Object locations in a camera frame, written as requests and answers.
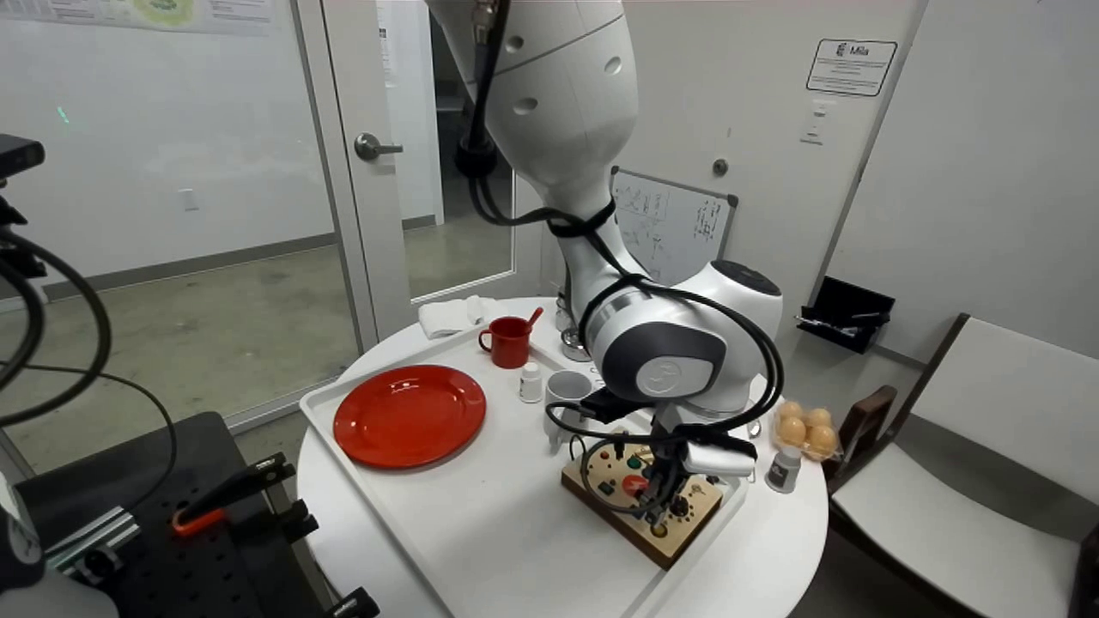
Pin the small white bottle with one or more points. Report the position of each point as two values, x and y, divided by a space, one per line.
528 386

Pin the round grey wall stopper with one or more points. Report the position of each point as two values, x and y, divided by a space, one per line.
717 167

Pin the red mug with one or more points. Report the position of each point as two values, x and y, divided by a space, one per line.
509 346

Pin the white framed door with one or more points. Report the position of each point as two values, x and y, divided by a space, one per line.
365 253

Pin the small grey shaker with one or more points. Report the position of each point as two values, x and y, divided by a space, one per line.
783 472

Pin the black floor rack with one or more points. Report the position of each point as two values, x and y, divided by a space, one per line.
846 310

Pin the cluster of beige eggs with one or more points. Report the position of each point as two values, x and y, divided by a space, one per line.
807 434

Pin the black camera on stand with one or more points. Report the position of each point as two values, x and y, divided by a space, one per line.
18 155

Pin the white wall sign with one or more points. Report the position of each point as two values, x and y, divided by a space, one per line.
850 67

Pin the silver aluminium bracket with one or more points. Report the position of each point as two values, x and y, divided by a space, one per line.
91 536

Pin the white folded cloth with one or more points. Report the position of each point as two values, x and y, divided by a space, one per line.
449 318

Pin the small leaning whiteboard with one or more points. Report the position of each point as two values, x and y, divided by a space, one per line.
675 227

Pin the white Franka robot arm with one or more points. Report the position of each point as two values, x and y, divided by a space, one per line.
572 92

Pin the red spoon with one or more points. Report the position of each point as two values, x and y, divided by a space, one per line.
534 320

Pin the large white plastic tray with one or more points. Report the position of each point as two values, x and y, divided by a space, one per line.
503 526

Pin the red round plate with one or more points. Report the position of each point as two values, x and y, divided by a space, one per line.
408 416

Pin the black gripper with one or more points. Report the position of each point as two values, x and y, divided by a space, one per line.
662 434

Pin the wooden button switch board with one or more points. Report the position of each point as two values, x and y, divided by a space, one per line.
690 535

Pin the white seat wooden chair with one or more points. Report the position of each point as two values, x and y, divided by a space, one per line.
983 504

